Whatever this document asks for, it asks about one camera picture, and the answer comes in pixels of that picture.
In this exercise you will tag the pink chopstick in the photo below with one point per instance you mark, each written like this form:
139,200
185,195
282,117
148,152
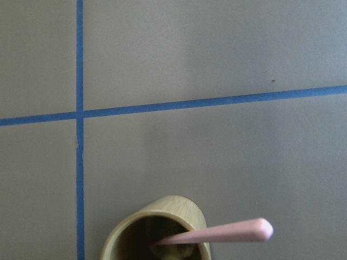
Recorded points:
254,230

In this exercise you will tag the bamboo wooden cup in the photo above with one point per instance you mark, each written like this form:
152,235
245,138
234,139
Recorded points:
132,238

